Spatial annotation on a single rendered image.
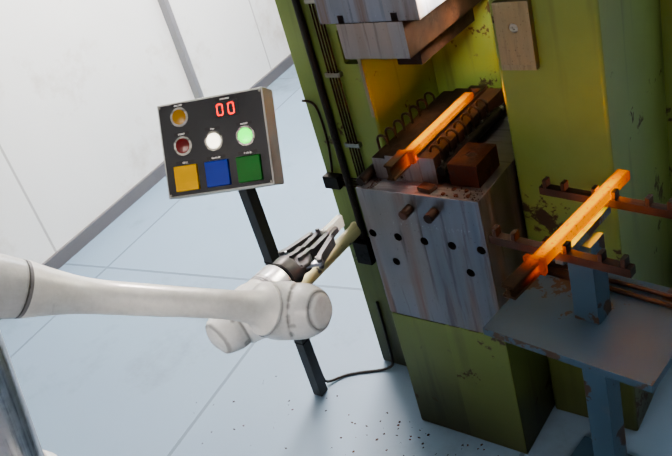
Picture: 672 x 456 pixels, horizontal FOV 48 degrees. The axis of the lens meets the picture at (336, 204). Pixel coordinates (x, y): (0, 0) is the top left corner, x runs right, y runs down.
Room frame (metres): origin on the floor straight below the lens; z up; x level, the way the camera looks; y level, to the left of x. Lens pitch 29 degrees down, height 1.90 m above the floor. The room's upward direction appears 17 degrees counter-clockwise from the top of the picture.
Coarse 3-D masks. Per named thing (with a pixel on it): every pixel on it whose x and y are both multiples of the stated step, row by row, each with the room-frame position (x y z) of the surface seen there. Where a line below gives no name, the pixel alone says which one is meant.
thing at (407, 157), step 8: (464, 96) 2.04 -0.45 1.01; (472, 96) 2.05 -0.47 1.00; (456, 104) 2.00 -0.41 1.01; (464, 104) 2.01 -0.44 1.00; (448, 112) 1.97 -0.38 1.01; (440, 120) 1.93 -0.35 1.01; (432, 128) 1.90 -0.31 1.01; (424, 136) 1.86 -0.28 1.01; (416, 144) 1.83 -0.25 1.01; (400, 152) 1.79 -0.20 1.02; (408, 152) 1.78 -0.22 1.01; (392, 160) 1.76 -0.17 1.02; (400, 160) 1.77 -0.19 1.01; (408, 160) 1.79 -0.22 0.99; (392, 168) 1.74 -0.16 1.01; (400, 168) 1.76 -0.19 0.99; (392, 176) 1.73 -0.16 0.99
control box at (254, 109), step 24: (216, 96) 2.13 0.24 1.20; (240, 96) 2.10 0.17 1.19; (264, 96) 2.07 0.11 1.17; (168, 120) 2.16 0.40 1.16; (192, 120) 2.13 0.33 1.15; (216, 120) 2.10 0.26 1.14; (240, 120) 2.07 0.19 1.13; (264, 120) 2.04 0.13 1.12; (168, 144) 2.13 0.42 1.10; (192, 144) 2.10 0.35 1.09; (240, 144) 2.04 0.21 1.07; (264, 144) 2.01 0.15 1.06; (168, 168) 2.10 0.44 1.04; (264, 168) 1.98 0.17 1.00; (168, 192) 2.07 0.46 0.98; (192, 192) 2.04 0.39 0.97; (216, 192) 2.01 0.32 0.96
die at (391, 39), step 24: (456, 0) 1.94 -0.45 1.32; (480, 0) 2.03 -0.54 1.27; (336, 24) 1.89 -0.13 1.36; (360, 24) 1.84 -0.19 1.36; (384, 24) 1.79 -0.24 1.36; (408, 24) 1.77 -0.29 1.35; (432, 24) 1.84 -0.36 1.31; (360, 48) 1.85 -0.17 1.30; (384, 48) 1.80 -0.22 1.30; (408, 48) 1.75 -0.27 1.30
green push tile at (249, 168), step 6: (246, 156) 2.01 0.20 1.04; (252, 156) 2.00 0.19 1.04; (258, 156) 1.99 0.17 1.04; (240, 162) 2.01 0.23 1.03; (246, 162) 2.00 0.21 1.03; (252, 162) 1.99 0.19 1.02; (258, 162) 1.99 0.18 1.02; (240, 168) 2.00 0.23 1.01; (246, 168) 1.99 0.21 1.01; (252, 168) 1.99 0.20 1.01; (258, 168) 1.98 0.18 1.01; (240, 174) 1.99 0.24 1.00; (246, 174) 1.99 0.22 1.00; (252, 174) 1.98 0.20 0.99; (258, 174) 1.97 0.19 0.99; (240, 180) 1.99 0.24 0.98; (246, 180) 1.98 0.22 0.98; (252, 180) 1.97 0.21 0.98; (258, 180) 1.97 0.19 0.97
